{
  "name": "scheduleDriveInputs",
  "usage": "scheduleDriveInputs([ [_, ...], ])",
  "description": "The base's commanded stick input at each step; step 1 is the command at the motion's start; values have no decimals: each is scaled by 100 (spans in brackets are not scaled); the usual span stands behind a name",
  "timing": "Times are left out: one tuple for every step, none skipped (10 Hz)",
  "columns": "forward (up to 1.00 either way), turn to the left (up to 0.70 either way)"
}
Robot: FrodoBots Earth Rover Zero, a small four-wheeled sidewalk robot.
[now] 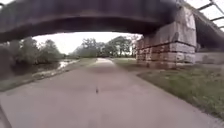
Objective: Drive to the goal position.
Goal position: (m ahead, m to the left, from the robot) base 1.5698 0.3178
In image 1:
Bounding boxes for grey concrete path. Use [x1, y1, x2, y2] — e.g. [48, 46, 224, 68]
[0, 57, 224, 128]

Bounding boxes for water channel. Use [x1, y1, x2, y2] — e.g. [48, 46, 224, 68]
[13, 58, 80, 76]

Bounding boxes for group of trees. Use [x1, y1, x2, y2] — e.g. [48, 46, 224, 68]
[68, 35, 141, 59]

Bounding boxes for dark bridge with stone pier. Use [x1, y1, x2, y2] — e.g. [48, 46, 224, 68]
[0, 0, 224, 72]

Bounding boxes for grass verge with bare patches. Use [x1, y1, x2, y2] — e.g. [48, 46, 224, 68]
[111, 57, 224, 121]

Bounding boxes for grass strip beside water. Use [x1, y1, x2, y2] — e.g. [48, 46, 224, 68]
[0, 57, 98, 93]

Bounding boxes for bushes beside water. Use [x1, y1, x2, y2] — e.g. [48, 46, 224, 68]
[0, 36, 65, 68]

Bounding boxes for pale low wall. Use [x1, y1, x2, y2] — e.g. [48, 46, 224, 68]
[194, 51, 224, 65]

